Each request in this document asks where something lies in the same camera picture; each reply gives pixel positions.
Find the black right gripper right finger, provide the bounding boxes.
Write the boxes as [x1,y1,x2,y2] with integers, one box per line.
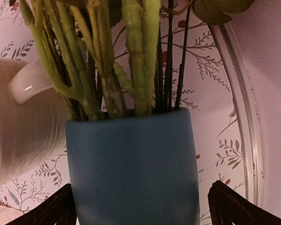
[207,180,281,225]

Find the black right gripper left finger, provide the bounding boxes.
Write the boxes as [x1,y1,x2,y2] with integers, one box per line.
[8,183,76,225]

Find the teal vase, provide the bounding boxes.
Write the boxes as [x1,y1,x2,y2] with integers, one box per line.
[66,108,200,225]

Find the yellow rose stem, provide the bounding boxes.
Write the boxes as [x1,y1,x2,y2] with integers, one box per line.
[70,0,128,119]

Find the white and mauve rose stem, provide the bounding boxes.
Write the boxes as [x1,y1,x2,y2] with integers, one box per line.
[19,0,103,121]

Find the cream mug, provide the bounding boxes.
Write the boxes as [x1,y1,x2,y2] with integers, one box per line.
[0,58,70,186]

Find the aluminium table front rail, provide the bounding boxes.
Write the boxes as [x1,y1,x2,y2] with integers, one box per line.
[209,23,264,207]

